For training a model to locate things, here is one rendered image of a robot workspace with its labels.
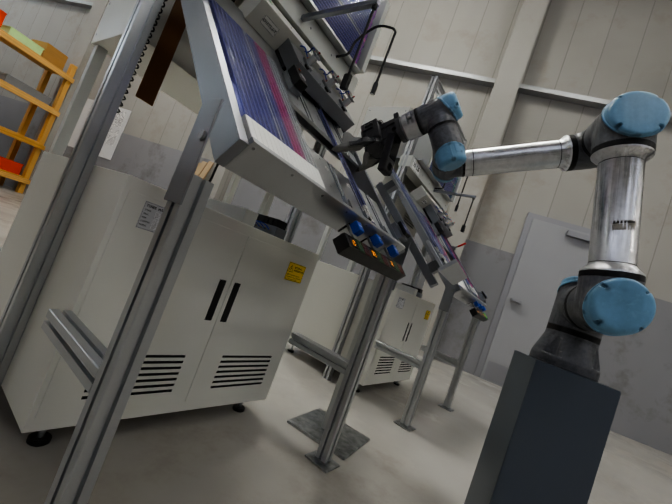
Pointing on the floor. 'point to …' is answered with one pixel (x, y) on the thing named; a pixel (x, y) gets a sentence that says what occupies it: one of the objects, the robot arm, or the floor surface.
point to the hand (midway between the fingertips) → (344, 163)
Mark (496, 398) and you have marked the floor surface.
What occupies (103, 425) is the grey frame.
